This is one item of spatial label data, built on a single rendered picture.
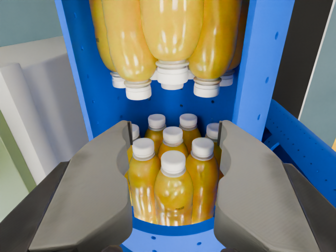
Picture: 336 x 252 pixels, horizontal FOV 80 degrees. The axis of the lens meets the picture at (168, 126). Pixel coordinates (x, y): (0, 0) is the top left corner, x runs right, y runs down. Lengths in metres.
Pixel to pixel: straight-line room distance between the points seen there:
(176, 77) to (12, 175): 0.30
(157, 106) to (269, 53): 0.31
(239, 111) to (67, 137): 0.37
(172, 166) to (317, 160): 0.70
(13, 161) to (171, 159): 0.24
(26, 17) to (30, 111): 1.33
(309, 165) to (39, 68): 0.87
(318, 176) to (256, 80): 0.69
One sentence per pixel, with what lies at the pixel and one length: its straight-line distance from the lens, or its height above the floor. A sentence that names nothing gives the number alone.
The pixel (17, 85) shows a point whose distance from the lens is 0.36.
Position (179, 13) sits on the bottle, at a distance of 0.22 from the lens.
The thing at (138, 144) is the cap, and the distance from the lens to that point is 0.36.
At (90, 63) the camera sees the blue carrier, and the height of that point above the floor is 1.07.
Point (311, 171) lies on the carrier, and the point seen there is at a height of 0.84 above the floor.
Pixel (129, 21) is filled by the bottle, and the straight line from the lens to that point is 0.27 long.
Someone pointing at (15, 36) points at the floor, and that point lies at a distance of 1.75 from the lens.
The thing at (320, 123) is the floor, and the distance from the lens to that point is 1.94.
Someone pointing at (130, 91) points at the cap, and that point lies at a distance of 0.30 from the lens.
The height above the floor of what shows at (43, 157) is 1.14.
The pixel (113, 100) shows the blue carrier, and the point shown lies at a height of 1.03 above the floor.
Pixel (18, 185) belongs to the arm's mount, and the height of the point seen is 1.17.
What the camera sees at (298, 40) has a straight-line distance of 1.44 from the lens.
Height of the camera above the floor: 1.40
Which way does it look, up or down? 61 degrees down
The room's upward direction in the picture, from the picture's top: 176 degrees counter-clockwise
